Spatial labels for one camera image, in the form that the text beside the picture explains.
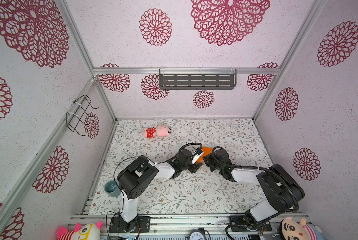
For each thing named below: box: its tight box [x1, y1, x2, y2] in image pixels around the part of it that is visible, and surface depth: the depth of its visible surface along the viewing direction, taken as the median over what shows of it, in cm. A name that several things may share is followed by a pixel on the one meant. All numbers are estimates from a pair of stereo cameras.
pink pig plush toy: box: [142, 125, 172, 139], surface depth 107 cm
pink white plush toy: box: [56, 221, 103, 240], surface depth 67 cm
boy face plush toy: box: [279, 217, 324, 240], surface depth 67 cm
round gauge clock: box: [188, 227, 207, 240], surface depth 70 cm
